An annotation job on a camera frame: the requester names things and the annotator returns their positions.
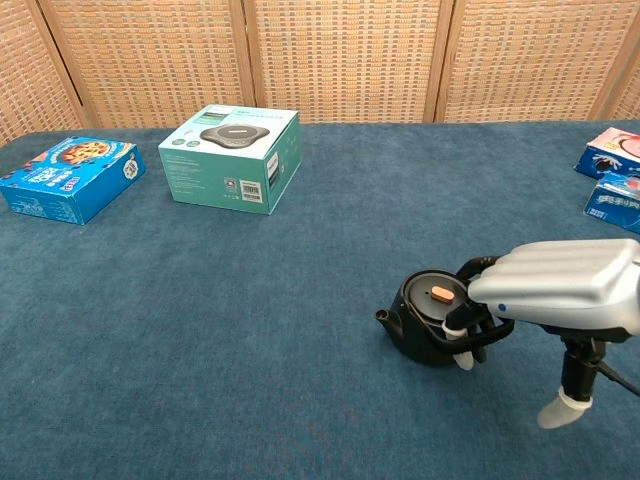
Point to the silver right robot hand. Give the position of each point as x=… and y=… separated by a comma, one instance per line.
x=560, y=285

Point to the black kettle with orange button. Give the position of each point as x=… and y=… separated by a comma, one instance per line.
x=420, y=320

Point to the slim blue Oreo box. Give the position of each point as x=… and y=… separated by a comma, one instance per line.
x=617, y=202

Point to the Oreo box with pink top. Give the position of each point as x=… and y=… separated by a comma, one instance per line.
x=612, y=150

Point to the woven bamboo folding screen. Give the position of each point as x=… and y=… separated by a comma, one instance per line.
x=345, y=55

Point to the blue table carpet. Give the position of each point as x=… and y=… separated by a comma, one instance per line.
x=225, y=350

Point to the teal speakerphone box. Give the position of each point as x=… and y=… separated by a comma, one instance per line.
x=230, y=165

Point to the blue chocolate chip cookie box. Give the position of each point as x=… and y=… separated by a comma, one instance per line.
x=75, y=180

